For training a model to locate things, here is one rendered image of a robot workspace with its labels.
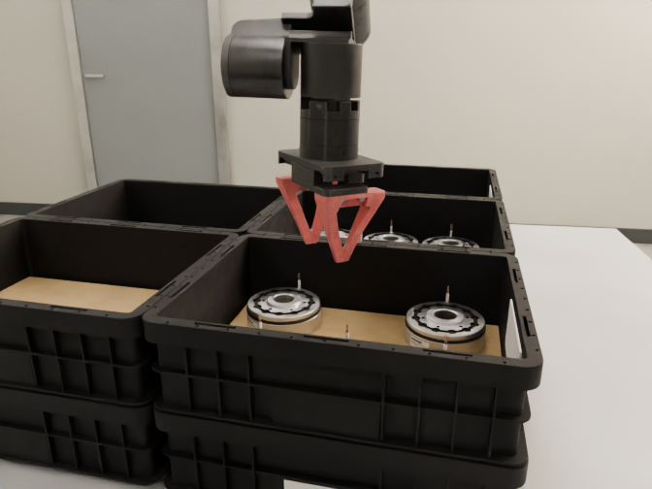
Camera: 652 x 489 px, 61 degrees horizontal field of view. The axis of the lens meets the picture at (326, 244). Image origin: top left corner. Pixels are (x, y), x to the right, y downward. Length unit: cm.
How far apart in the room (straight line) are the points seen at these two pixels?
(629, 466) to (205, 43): 353
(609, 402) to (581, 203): 310
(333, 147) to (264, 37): 12
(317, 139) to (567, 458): 53
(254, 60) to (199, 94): 343
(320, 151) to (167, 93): 355
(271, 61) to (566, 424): 63
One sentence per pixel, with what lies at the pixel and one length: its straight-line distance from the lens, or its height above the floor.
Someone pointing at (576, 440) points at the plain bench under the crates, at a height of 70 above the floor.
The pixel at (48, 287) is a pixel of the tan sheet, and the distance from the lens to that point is 100.
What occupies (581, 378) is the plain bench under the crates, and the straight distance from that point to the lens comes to 99.
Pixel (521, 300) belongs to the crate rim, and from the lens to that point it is 65.
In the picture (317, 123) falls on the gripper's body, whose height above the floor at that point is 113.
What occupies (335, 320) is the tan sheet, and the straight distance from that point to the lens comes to 79.
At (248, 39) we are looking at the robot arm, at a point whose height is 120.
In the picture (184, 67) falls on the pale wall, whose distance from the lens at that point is 398.
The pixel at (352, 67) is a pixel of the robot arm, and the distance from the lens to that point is 52.
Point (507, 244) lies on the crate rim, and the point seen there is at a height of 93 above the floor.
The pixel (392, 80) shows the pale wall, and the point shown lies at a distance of 371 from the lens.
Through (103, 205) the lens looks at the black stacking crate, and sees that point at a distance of 121.
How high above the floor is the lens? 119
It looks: 19 degrees down
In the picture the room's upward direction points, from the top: straight up
